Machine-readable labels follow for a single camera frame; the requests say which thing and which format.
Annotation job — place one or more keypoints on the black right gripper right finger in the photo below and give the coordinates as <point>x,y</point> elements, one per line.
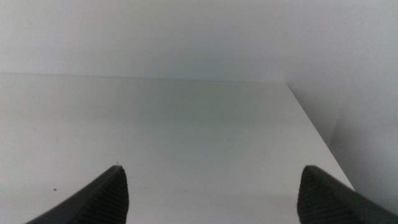
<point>326,205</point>

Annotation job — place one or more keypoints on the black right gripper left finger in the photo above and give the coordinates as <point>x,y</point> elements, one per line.
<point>102,202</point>

